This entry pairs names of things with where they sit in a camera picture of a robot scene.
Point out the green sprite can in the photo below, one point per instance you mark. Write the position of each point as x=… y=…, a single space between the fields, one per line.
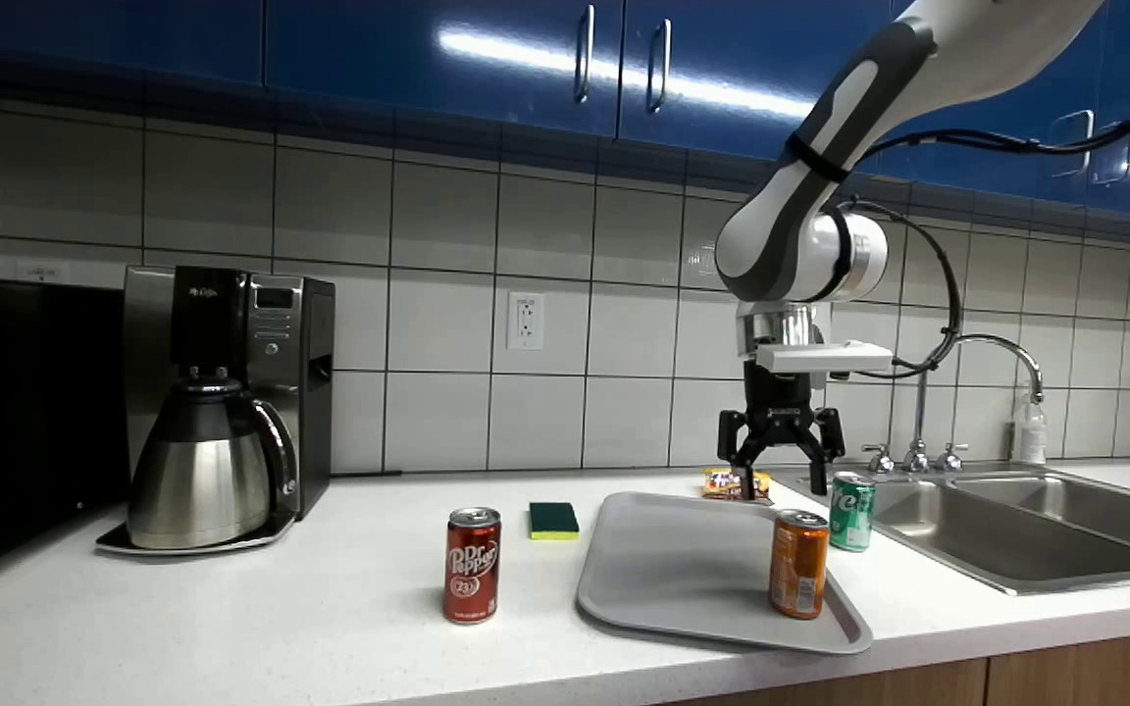
x=854 y=510

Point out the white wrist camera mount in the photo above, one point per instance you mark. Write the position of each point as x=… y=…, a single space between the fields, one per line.
x=825 y=356

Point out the gray plastic tray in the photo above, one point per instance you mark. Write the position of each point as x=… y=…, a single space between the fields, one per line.
x=685 y=564

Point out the wooden lower cabinet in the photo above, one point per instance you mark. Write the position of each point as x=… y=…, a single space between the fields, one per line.
x=1049 y=671

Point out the steel coffee carafe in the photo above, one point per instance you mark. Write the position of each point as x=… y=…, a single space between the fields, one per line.
x=205 y=476

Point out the blue upper cabinets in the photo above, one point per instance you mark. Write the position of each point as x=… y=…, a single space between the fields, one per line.
x=330 y=51

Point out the orange soda can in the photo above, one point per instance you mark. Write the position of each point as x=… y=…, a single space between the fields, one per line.
x=798 y=566

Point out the red dr pepper can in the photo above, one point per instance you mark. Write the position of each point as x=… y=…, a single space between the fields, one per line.
x=472 y=569

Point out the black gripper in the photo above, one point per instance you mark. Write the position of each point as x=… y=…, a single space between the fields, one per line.
x=782 y=413

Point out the green yellow sponge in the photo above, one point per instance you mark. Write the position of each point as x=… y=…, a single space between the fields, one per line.
x=551 y=520

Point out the red snack packet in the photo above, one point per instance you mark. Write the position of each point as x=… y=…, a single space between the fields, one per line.
x=723 y=483

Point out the stainless steel double sink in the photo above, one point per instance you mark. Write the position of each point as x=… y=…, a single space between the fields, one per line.
x=1037 y=531

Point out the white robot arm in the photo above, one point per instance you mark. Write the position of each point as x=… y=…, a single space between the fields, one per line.
x=854 y=119

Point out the chrome gooseneck faucet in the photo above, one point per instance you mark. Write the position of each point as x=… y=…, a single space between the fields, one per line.
x=921 y=418

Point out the black microwave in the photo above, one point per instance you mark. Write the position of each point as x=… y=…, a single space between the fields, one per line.
x=21 y=418

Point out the clear soap bottle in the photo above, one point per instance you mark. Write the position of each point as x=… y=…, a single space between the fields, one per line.
x=1029 y=432

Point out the white wall outlet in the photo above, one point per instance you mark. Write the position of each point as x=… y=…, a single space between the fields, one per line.
x=527 y=319

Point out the black steel coffee maker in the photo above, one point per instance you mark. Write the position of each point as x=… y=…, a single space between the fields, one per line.
x=282 y=377

